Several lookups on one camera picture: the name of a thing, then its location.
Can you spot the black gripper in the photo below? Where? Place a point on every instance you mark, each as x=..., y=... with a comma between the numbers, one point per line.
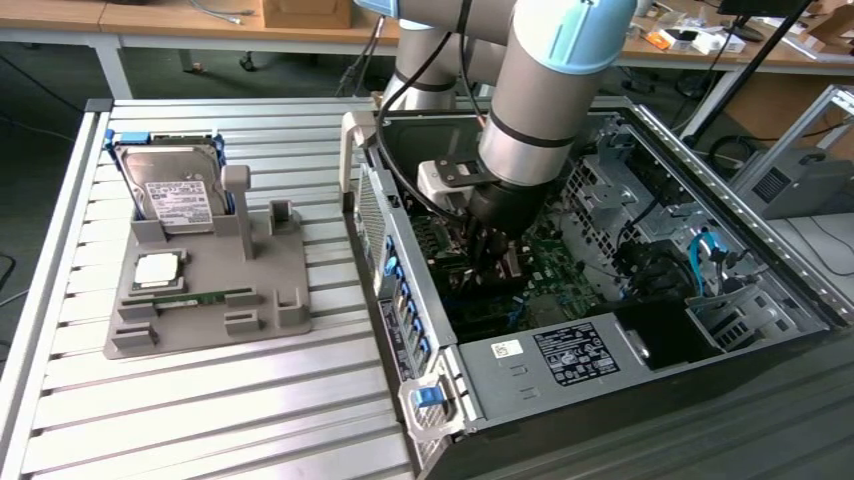
x=507, y=210

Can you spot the graphics card with metal bracket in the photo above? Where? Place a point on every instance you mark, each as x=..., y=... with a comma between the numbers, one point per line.
x=467, y=285

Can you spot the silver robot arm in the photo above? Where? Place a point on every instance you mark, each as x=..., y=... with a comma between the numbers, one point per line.
x=540, y=100

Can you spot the metal drive cage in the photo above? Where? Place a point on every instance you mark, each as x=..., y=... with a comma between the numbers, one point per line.
x=600, y=190

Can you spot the green motherboard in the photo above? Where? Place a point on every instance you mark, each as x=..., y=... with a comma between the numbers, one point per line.
x=567, y=270

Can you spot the grey chipset heat sink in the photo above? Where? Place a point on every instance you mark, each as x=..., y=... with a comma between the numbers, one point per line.
x=549, y=309

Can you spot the open PC case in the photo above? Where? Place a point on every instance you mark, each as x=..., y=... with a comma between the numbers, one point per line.
x=349, y=150

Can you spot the grey power supply unit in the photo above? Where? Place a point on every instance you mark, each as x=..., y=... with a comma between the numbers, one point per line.
x=520, y=380

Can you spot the cluttered wooden desk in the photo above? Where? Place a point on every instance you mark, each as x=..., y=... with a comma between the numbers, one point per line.
x=667, y=57

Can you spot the blue case latch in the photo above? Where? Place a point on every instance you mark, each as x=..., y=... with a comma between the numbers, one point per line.
x=427, y=397

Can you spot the metal disk bay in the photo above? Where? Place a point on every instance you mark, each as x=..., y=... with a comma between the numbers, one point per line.
x=733, y=320

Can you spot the orange and white box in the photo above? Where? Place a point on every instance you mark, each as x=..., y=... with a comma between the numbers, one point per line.
x=660, y=39

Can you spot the grey computer tower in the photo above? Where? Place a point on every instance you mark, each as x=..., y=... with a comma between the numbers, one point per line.
x=807, y=190

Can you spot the white flat box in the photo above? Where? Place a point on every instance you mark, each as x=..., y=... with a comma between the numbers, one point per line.
x=716, y=44

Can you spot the black slanted pole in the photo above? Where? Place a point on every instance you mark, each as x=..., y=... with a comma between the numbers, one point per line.
x=748, y=70

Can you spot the white cup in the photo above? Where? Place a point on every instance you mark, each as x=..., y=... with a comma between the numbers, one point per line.
x=648, y=6

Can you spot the cardboard box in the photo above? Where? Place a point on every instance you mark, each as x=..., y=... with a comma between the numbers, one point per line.
x=306, y=12

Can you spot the black monitor with stand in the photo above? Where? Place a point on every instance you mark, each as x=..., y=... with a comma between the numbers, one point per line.
x=743, y=30

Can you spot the green RAM stick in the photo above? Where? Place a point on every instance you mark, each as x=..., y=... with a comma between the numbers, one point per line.
x=189, y=299

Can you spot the hard disk with blue carrier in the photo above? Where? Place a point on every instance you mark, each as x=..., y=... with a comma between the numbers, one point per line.
x=166, y=175

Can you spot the grey parts rack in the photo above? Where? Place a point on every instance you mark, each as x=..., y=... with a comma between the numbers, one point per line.
x=193, y=330

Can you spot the silver CPU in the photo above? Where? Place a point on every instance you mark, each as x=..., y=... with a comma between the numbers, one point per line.
x=156, y=270

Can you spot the brown cardboard piece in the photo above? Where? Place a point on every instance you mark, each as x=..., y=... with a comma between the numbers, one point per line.
x=834, y=25

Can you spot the wooden desk with grey legs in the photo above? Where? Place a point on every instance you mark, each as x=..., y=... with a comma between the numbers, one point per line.
x=66, y=20

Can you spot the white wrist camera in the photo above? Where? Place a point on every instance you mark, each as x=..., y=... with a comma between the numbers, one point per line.
x=433, y=185

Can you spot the aluminium profile frame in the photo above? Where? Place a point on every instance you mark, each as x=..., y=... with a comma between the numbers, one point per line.
x=827, y=102

